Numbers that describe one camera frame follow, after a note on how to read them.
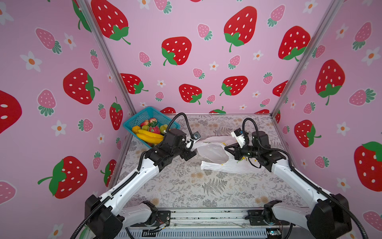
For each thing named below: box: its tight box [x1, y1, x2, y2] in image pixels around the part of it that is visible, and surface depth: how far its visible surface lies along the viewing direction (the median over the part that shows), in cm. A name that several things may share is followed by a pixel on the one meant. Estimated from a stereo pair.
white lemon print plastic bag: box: [192, 135, 272, 174], surface depth 78 cm
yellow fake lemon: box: [132, 125, 141, 134], surface depth 106 cm
